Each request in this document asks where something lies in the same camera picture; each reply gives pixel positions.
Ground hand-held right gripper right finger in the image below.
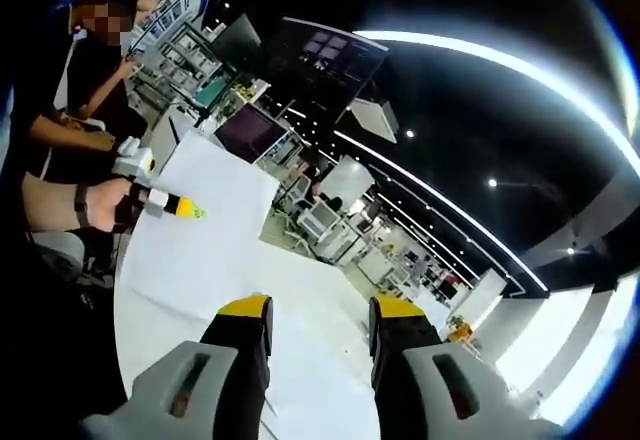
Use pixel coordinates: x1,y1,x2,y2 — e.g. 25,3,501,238
368,295,567,440

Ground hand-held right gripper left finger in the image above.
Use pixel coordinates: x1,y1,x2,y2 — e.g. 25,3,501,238
82,295,274,440

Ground person's left hand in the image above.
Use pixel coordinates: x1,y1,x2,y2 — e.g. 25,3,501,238
85,178,151,235

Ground orange object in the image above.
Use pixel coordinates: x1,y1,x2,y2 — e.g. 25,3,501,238
446,320,475,345

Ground metal shelf rack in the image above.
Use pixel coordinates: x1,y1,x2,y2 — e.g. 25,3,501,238
159,22,236,111

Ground white laptop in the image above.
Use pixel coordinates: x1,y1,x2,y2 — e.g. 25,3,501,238
213,101,292,165

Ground person's black shirt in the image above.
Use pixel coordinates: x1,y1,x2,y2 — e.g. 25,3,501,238
0,229,129,434

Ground white table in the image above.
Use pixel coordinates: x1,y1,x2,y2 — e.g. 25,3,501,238
113,212,451,440

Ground black flat monitor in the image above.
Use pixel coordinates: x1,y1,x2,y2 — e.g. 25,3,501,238
209,12,262,67

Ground thin ceiling light strip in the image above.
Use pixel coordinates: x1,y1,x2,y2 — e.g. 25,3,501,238
333,129,549,294

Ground large dark hanging display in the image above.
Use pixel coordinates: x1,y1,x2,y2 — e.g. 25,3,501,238
259,16,390,117

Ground ceiling air conditioner panel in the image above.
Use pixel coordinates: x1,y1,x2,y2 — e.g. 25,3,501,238
348,97,401,144

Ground wide ceiling light strip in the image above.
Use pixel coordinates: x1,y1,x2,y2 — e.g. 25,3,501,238
352,29,640,181

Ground black wrist strap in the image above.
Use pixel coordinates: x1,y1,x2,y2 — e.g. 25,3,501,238
73,183,90,227

